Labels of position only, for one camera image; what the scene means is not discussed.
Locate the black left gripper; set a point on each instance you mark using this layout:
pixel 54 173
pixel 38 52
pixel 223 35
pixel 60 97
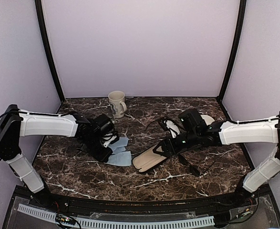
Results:
pixel 103 157

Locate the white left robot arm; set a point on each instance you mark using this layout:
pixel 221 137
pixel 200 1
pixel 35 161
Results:
pixel 96 134

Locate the black frame post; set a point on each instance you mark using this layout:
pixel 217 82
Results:
pixel 47 49
pixel 234 49

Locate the light blue cleaning cloth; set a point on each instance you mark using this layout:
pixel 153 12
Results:
pixel 121 159
pixel 122 142

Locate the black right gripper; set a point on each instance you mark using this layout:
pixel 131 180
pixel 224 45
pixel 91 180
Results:
pixel 166 147

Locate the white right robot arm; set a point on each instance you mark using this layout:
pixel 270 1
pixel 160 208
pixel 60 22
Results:
pixel 198 133

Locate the right black frame post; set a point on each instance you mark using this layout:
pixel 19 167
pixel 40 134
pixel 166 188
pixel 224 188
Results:
pixel 234 49

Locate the left black frame post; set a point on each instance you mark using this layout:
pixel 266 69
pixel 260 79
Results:
pixel 47 49

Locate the cream ceramic mug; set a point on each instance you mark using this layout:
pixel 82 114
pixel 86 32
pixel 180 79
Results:
pixel 117 103

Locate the white and green bowl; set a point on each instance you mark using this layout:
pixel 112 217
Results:
pixel 208 119

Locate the black frame sunglasses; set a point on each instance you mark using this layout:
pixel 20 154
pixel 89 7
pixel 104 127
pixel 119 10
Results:
pixel 194 170

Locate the white slotted cable duct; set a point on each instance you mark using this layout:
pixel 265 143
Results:
pixel 114 222

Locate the black hard glasses case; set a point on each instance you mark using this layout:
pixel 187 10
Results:
pixel 148 160

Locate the brown tortoiseshell sunglasses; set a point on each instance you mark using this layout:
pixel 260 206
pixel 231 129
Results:
pixel 162 122

